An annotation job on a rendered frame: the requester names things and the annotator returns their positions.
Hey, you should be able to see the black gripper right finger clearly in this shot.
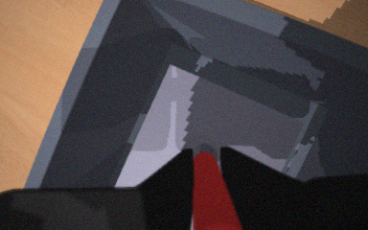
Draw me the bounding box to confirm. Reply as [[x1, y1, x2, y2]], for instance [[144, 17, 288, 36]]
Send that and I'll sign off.
[[220, 147, 368, 230]]

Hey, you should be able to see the red peg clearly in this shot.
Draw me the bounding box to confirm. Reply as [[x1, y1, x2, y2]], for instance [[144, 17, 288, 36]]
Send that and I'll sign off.
[[193, 152, 242, 230]]

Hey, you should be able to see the dark grey open box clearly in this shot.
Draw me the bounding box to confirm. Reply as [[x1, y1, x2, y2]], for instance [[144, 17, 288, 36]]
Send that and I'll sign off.
[[23, 0, 368, 189]]

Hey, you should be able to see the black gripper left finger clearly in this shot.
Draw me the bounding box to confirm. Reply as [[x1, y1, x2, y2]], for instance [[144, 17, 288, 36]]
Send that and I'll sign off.
[[0, 149, 195, 230]]

